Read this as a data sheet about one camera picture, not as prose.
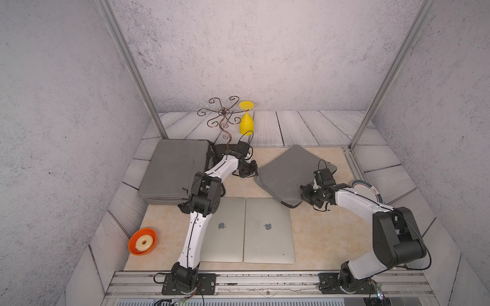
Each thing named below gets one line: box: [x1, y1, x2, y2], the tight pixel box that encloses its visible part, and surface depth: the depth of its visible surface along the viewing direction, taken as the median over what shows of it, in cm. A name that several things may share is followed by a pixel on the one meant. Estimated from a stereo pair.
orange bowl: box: [128, 228, 158, 256], surface depth 82 cm
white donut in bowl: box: [135, 234, 154, 252], surface depth 82 cm
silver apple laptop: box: [199, 196, 246, 263], surface depth 88 cm
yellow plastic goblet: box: [238, 100, 254, 136], surface depth 101 cm
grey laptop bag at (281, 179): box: [254, 144, 338, 209], surface depth 102 cm
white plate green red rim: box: [350, 179, 385, 204], surface depth 104 cm
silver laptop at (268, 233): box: [243, 196, 295, 265], surface depth 88 cm
